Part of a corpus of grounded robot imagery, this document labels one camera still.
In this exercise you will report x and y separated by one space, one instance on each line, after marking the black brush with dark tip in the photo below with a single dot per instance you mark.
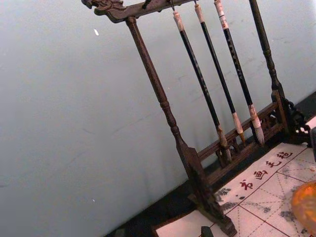
197 76

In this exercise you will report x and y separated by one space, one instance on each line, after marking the dark carved wooden brush rack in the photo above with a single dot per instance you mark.
145 59

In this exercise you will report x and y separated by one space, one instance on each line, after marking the black brush with yellow tip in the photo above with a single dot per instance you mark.
217 61

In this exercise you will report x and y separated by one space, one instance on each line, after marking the black brush with grey tip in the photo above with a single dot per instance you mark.
237 64

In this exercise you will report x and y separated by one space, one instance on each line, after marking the small black block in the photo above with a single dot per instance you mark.
207 232

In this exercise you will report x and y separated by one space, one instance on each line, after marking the white felt mat red grid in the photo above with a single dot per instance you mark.
259 197

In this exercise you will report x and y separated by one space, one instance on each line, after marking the dark grey container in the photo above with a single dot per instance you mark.
313 145

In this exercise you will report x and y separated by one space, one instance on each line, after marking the orange translucent round object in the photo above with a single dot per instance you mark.
304 202

